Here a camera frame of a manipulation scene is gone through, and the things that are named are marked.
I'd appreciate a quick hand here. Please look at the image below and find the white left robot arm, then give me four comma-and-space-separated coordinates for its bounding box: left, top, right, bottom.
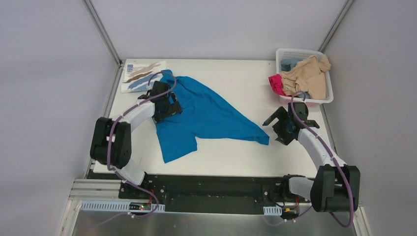
89, 81, 182, 199

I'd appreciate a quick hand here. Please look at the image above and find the aluminium frame post left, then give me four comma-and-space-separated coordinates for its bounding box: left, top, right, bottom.
82, 0, 122, 67

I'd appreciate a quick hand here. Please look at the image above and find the grey-blue t-shirt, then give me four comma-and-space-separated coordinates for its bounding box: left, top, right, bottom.
280, 58, 302, 72

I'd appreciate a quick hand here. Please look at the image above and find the white plastic laundry basket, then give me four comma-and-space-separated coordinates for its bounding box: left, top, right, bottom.
276, 48, 334, 106

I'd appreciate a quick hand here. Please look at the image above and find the pink t-shirt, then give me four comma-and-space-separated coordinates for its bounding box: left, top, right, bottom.
268, 74, 286, 96

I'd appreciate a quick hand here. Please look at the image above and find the aluminium frame post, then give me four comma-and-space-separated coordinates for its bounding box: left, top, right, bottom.
318, 0, 356, 53
82, 0, 122, 67

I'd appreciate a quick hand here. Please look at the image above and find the aluminium front rail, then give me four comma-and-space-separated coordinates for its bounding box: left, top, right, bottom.
69, 179, 121, 200

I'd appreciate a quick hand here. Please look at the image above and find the beige t-shirt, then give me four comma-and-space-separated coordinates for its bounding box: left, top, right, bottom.
280, 55, 331, 100

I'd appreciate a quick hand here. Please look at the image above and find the white slotted cable duct right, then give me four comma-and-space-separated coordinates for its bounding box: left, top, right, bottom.
263, 206, 282, 216

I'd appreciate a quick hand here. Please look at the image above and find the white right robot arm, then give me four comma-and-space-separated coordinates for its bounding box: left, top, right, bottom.
263, 102, 360, 212

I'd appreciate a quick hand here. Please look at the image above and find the blue polo shirt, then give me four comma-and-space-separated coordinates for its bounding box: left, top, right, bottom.
155, 69, 269, 163

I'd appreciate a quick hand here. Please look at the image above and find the aluminium frame post right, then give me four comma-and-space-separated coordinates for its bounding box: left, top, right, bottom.
318, 0, 356, 53

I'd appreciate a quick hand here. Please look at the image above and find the white slotted cable duct left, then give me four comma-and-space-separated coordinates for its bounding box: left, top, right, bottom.
80, 201, 165, 213

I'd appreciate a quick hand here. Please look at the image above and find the folded white printed t-shirt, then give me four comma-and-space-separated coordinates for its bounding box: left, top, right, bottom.
120, 60, 168, 93

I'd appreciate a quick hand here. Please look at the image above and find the white slotted cable duct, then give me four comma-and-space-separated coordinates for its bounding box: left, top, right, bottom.
80, 201, 165, 213
263, 206, 282, 216

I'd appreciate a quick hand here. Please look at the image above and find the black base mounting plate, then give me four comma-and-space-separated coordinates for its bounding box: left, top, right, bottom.
119, 175, 308, 215

